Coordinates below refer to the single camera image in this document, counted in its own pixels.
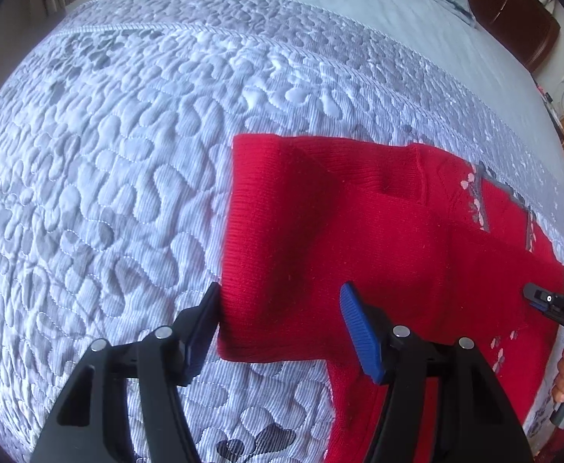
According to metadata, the dark wooden headboard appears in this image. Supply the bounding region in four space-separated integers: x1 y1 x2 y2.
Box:
443 0 561 73

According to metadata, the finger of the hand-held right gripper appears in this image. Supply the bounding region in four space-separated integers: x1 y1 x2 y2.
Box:
523 284 553 311

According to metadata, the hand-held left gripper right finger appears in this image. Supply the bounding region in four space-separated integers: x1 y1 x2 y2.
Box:
340 282 534 463

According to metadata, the red knit sweater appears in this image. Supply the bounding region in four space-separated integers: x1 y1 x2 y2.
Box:
215 134 564 463

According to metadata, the grey quilted leaf-print bedspread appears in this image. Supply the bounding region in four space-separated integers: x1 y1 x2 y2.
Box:
0 0 564 463

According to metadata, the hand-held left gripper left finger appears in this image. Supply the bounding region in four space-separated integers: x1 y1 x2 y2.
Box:
30 282 223 463

